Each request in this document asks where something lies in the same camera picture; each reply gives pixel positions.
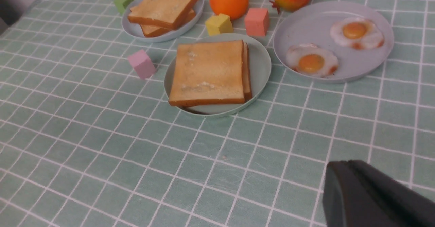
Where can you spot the grey plate with toast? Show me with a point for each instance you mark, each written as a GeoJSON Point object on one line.
{"type": "Point", "coordinates": [135, 31]}

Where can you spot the yellow foam cube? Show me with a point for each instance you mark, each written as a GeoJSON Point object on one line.
{"type": "Point", "coordinates": [219, 24]}

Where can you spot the pink foam cube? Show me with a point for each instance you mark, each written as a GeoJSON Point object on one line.
{"type": "Point", "coordinates": [142, 64]}

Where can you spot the salmon foam cube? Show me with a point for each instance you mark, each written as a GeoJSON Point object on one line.
{"type": "Point", "coordinates": [257, 22]}

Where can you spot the front fried egg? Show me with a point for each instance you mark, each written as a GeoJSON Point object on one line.
{"type": "Point", "coordinates": [311, 60]}

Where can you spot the green foam cube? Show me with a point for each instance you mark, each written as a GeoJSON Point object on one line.
{"type": "Point", "coordinates": [121, 5]}

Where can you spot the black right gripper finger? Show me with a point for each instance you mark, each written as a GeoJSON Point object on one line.
{"type": "Point", "coordinates": [357, 194]}

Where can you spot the rear fried egg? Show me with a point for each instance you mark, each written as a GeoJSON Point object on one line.
{"type": "Point", "coordinates": [357, 33]}

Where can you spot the fried egg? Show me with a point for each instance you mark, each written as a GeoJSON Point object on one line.
{"type": "Point", "coordinates": [311, 60]}
{"type": "Point", "coordinates": [357, 33]}

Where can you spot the grey plate with eggs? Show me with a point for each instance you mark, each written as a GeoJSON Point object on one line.
{"type": "Point", "coordinates": [312, 24]}

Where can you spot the toast slice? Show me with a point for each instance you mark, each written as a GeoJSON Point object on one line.
{"type": "Point", "coordinates": [169, 14]}
{"type": "Point", "coordinates": [209, 73]}
{"type": "Point", "coordinates": [155, 31]}
{"type": "Point", "coordinates": [246, 73]}

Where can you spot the green centre plate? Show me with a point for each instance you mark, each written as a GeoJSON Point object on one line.
{"type": "Point", "coordinates": [260, 70]}

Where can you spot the orange fruit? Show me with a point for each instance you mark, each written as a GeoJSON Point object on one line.
{"type": "Point", "coordinates": [235, 9]}

